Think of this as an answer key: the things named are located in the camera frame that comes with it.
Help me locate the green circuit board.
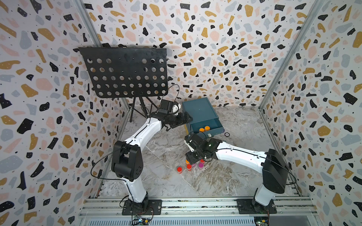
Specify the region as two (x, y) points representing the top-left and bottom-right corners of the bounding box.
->
(131, 215), (153, 226)

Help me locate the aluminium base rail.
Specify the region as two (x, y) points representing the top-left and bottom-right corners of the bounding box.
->
(78, 196), (323, 226)

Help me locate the aluminium corner post left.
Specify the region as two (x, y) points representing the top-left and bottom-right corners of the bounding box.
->
(73, 0), (102, 48)

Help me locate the black perforated music stand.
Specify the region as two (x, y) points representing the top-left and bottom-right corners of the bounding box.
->
(78, 46), (169, 123)

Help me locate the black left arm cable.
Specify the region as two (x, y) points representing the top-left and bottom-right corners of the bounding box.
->
(90, 151), (125, 181)

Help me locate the aluminium corner post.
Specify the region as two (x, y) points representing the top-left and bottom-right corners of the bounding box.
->
(258, 0), (326, 111)
(73, 0), (102, 48)

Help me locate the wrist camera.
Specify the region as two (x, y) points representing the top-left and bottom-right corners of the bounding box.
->
(184, 134), (199, 152)
(158, 100), (181, 115)

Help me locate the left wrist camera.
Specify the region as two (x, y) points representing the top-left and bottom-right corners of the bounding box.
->
(158, 100), (181, 115)

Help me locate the aluminium corner post right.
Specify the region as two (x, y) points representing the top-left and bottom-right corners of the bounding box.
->
(258, 0), (326, 111)

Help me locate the teal drawer cabinet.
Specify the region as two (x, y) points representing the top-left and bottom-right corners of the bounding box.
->
(182, 98), (225, 138)

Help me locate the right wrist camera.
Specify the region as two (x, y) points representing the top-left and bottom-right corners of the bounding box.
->
(184, 134), (199, 152)

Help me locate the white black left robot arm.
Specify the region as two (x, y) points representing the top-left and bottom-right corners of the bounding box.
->
(111, 112), (192, 203)

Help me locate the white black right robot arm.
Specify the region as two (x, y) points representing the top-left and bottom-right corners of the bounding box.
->
(184, 134), (289, 207)

